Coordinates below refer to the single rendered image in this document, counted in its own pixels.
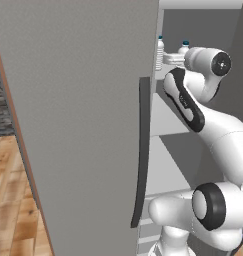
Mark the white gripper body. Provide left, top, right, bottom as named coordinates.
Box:
left=163, top=52, right=187, bottom=67

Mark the grey fridge freezer cabinet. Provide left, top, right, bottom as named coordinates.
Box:
left=136, top=0, right=243, bottom=256

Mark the white freezer shelf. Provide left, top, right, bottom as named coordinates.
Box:
left=149, top=92, right=191, bottom=138
left=144, top=134, right=195, bottom=198

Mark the dark grey freezer door handle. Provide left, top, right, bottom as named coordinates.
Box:
left=130, top=76, right=152, bottom=229

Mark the grey freezer door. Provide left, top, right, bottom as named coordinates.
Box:
left=0, top=0, right=160, bottom=256

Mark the clear water bottle teal cap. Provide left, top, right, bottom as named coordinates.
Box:
left=177, top=40, right=191, bottom=56
left=155, top=35, right=165, bottom=72

